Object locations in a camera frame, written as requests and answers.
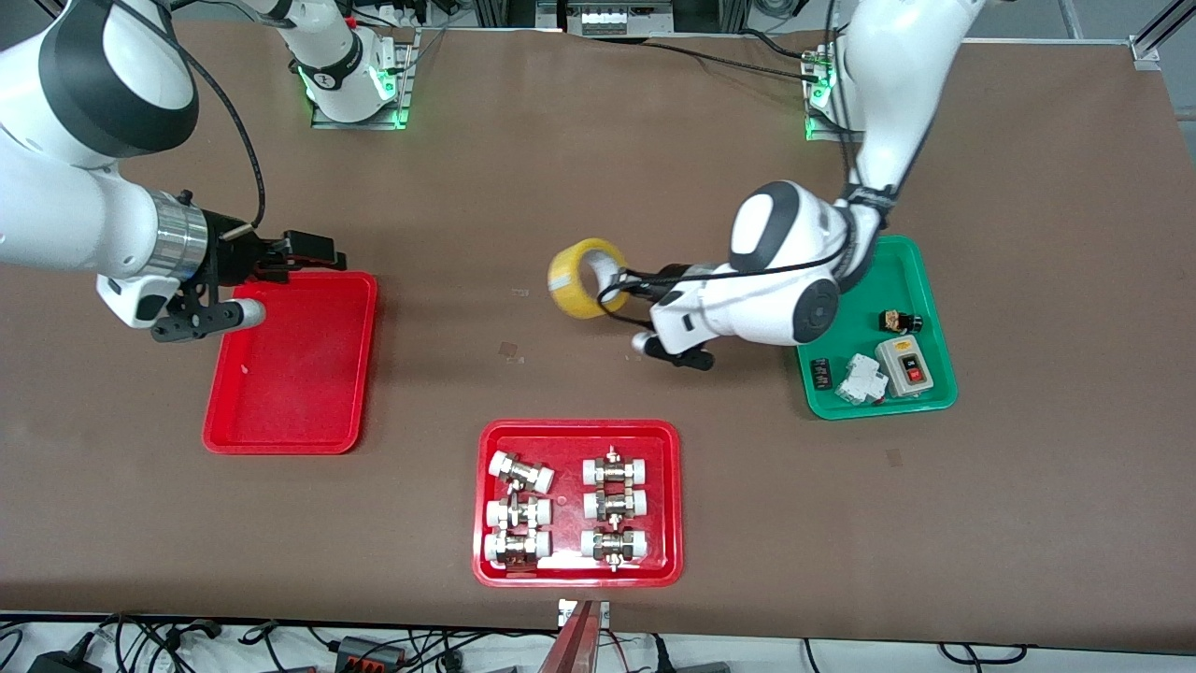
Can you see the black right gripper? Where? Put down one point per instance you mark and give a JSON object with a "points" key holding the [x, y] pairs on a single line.
{"points": [[227, 257]]}

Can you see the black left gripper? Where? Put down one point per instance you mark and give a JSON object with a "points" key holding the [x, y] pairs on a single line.
{"points": [[665, 278]]}

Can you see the yellow tape roll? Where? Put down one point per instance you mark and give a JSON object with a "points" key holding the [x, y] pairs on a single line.
{"points": [[570, 280]]}

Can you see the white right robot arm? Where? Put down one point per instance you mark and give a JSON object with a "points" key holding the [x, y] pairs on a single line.
{"points": [[56, 215]]}

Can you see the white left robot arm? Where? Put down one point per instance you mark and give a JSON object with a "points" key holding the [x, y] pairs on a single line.
{"points": [[878, 84]]}

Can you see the empty red plastic tray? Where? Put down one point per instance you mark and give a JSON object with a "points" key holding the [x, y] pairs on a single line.
{"points": [[299, 374]]}

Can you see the red tray holding fittings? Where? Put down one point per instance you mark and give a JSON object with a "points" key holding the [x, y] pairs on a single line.
{"points": [[568, 439]]}

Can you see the green plastic tray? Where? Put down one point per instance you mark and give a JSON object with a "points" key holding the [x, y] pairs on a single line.
{"points": [[920, 280]]}

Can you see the brass pipe fitting white caps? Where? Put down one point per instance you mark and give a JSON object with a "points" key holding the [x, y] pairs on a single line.
{"points": [[521, 472], [519, 512], [517, 547], [615, 505], [614, 545], [615, 469]]}

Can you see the small black terminal block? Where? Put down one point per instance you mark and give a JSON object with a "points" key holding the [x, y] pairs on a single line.
{"points": [[822, 374]]}

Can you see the white circuit breaker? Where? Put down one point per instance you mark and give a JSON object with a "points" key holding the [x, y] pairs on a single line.
{"points": [[860, 379]]}

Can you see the grey terminal block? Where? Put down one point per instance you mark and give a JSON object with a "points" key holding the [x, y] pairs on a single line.
{"points": [[617, 17]]}

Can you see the small black brown component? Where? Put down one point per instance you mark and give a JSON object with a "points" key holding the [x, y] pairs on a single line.
{"points": [[899, 322]]}

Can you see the red bar stand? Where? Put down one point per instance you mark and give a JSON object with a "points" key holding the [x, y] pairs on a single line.
{"points": [[575, 645]]}

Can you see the black adapter red stripes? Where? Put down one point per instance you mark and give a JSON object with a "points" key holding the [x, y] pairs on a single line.
{"points": [[369, 654]]}

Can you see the black power adapter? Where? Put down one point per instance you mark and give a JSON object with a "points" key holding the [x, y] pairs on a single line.
{"points": [[65, 664]]}

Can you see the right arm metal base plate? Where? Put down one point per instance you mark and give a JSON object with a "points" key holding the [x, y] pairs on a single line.
{"points": [[404, 84]]}

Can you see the grey push-button switch box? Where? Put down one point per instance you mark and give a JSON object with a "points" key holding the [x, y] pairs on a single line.
{"points": [[904, 366]]}

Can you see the silver stand bracket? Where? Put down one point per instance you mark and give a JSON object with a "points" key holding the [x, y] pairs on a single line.
{"points": [[564, 612]]}

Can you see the aluminium frame profile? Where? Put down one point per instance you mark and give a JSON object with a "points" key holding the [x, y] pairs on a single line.
{"points": [[1159, 37]]}

